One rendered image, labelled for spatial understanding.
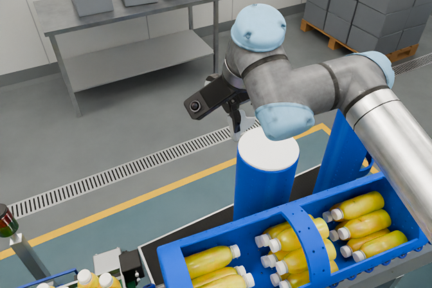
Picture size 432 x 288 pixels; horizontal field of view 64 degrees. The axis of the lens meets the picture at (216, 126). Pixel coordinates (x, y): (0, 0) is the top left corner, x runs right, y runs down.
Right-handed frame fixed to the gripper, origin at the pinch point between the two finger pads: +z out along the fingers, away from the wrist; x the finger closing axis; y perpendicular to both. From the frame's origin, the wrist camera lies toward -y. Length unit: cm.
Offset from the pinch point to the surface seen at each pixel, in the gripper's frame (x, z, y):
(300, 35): 138, 305, 237
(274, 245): -36, 35, 6
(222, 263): -34, 40, -11
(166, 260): -24.6, 29.6, -25.1
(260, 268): -43, 55, 2
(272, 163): -11, 68, 31
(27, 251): -1, 59, -67
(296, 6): 191, 325, 272
